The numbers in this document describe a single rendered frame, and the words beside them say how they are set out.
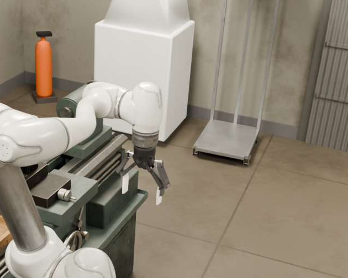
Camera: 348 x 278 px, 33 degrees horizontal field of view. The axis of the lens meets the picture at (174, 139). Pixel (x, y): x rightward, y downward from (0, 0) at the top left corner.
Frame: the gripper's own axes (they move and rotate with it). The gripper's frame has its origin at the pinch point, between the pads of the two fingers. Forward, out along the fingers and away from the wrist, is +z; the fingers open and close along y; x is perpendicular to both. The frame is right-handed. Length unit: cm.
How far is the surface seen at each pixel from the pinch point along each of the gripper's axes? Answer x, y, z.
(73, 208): 6.1, -33.5, 21.0
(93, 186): 22.9, -35.0, 19.6
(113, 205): 55, -44, 49
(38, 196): -2.1, -43.9, 14.4
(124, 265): 71, -45, 97
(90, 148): 55, -58, 21
